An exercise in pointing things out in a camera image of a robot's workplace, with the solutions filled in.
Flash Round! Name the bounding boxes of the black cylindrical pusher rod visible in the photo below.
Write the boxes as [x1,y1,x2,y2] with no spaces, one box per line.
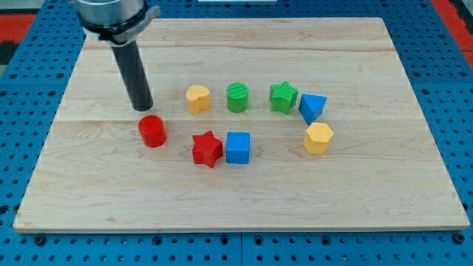
[112,41,154,112]

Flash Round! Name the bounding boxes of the red cylinder block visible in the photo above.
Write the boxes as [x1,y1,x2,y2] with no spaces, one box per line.
[137,115,167,148]

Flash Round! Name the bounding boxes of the red star block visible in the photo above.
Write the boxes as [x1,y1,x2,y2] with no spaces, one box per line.
[192,131,223,168]

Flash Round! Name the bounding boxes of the green star block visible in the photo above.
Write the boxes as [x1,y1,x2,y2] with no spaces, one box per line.
[270,81,299,115]

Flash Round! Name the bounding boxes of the yellow heart block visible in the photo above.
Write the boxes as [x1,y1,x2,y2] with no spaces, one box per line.
[186,84,211,114]

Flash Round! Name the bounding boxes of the green cylinder block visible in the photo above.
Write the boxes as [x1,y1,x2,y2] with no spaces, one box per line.
[226,83,249,113]

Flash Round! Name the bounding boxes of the blue cube block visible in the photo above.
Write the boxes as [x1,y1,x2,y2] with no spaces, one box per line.
[225,132,251,164]

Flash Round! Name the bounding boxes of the light wooden board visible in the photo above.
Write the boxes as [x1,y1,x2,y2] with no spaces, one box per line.
[13,18,470,233]

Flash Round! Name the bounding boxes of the blue triangle block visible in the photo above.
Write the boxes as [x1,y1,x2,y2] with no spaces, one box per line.
[299,94,327,125]

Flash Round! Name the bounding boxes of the yellow hexagon block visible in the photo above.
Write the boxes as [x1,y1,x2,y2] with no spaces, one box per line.
[303,123,334,155]

